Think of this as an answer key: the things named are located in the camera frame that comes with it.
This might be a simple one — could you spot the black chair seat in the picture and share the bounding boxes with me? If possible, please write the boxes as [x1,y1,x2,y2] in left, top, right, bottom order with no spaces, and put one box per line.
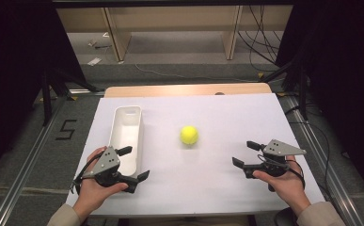
[273,206,300,226]

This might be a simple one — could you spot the short aluminium rail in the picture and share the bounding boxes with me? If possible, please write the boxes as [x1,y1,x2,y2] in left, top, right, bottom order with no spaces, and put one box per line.
[68,88,106,97]

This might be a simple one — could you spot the white foam board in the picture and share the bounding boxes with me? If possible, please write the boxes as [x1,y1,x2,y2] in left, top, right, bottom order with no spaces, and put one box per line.
[65,92,326,218]

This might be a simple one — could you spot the person's right hand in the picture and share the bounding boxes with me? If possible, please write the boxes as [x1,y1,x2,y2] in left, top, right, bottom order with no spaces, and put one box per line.
[252,154,311,217]

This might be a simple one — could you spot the bundle of black cables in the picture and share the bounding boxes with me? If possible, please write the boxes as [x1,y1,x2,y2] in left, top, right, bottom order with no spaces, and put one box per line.
[236,4,285,73]

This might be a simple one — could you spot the long aluminium rail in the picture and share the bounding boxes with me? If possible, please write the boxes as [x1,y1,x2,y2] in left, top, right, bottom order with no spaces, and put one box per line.
[0,94,74,226]
[283,93,364,226]

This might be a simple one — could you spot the light wooden desk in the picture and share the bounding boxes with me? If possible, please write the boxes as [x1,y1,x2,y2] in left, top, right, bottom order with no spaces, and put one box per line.
[55,4,294,63]

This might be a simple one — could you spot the black metal stand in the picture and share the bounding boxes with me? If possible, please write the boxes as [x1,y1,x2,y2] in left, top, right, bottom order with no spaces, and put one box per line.
[259,51,311,122]
[40,66,102,127]

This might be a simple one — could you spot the white oblong plastic bin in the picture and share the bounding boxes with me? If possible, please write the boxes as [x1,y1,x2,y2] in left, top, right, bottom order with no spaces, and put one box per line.
[107,105,145,178]

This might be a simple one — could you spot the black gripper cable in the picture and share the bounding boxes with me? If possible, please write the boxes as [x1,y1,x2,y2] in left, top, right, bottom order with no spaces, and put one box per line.
[70,150,106,195]
[256,153,307,190]

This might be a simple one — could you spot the white floor cable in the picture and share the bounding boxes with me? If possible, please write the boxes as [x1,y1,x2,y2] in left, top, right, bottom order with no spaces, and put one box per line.
[134,63,261,84]

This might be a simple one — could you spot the thin black floor cable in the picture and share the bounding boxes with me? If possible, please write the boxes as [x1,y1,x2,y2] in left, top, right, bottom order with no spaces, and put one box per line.
[286,104,334,202]

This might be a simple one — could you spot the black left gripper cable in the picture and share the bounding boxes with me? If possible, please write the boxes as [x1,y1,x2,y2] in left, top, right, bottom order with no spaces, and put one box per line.
[70,150,106,195]

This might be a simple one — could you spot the wooden table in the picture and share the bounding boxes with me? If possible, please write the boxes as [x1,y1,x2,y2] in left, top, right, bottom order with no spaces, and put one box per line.
[103,82,274,99]

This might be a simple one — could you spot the yellow tennis ball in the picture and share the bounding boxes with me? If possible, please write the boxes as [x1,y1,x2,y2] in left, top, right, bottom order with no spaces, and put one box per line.
[179,125,200,146]

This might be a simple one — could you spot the white paper scrap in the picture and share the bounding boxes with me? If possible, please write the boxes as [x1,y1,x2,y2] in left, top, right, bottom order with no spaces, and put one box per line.
[87,56,103,67]

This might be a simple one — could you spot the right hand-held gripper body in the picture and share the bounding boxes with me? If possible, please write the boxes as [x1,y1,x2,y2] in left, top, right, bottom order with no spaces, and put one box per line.
[254,138,308,193]

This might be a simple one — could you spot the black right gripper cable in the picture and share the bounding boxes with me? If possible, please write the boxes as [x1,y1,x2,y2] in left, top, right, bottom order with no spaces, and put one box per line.
[256,153,307,190]

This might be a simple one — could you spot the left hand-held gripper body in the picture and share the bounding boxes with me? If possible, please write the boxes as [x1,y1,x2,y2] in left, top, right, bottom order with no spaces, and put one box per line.
[81,145,123,188]

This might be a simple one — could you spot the person's left hand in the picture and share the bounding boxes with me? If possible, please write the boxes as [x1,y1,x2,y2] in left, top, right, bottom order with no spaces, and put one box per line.
[72,145,130,221]

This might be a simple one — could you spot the dark curtain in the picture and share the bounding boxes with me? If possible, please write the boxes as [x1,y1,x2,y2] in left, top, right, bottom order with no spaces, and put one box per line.
[0,0,87,186]
[275,0,364,205]

